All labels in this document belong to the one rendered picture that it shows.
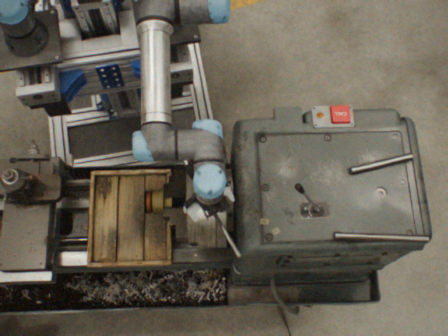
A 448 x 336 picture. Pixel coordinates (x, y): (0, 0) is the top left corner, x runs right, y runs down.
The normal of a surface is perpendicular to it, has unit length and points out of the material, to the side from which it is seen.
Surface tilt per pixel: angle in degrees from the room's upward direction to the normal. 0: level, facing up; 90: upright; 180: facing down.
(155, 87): 8
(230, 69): 0
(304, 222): 0
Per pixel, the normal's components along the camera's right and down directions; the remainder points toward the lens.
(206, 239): 0.04, 0.72
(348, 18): 0.02, -0.33
